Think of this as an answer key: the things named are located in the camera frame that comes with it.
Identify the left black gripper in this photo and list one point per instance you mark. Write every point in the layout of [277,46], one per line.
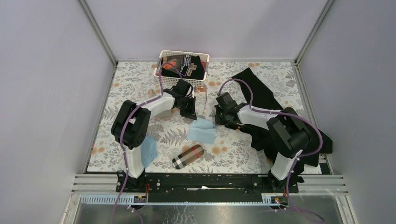
[190,113]

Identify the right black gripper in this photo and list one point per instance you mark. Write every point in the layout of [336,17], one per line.
[218,121]

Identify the blue cleaning cloth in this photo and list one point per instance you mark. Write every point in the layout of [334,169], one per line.
[148,150]
[202,130]

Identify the pink glasses case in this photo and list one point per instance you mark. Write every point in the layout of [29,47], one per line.
[163,115]

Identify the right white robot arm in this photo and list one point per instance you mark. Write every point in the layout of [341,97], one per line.
[280,130]

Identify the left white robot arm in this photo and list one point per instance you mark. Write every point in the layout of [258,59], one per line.
[132,121]

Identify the orange lens sunglasses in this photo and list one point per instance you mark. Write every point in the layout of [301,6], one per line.
[201,98]

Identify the black packaged items in basket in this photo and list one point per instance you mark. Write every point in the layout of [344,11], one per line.
[184,65]

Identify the white plastic basket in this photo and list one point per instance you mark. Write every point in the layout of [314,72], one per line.
[173,80]

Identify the black garment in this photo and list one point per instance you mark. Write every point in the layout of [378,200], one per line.
[258,95]

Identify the plaid glasses case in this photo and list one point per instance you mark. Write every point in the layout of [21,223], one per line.
[188,156]

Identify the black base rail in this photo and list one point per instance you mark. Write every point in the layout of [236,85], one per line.
[204,188]

